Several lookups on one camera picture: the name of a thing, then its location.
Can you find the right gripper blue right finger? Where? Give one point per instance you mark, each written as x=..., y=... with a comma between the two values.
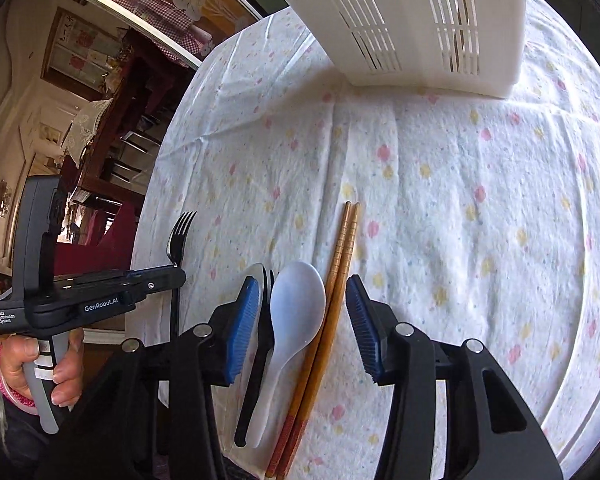
x=399, y=355

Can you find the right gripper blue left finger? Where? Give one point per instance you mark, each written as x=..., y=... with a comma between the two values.
x=207, y=355

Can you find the black plastic spork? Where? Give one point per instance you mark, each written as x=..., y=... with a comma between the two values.
x=265, y=344

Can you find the wooden chopstick pair member two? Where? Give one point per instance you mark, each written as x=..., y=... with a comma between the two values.
x=320, y=349

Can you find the white plastic spoon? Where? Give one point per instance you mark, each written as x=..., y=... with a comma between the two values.
x=298, y=306

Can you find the black fork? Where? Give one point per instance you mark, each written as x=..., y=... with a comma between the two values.
x=175, y=253

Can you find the person's left hand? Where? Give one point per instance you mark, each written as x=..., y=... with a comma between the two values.
x=67, y=374

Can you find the floral white tablecloth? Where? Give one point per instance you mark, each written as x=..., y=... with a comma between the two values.
x=480, y=218

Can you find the white plastic utensil holder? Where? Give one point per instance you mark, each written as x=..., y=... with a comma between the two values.
x=472, y=46

